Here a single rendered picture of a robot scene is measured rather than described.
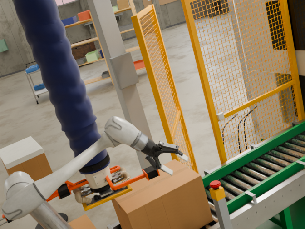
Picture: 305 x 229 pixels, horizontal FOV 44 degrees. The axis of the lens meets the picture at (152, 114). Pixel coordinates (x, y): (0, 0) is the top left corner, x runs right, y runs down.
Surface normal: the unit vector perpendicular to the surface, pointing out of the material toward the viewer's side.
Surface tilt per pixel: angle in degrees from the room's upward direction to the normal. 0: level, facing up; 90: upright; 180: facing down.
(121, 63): 90
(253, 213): 90
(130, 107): 90
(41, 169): 90
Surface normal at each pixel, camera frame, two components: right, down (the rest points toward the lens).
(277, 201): 0.45, 0.18
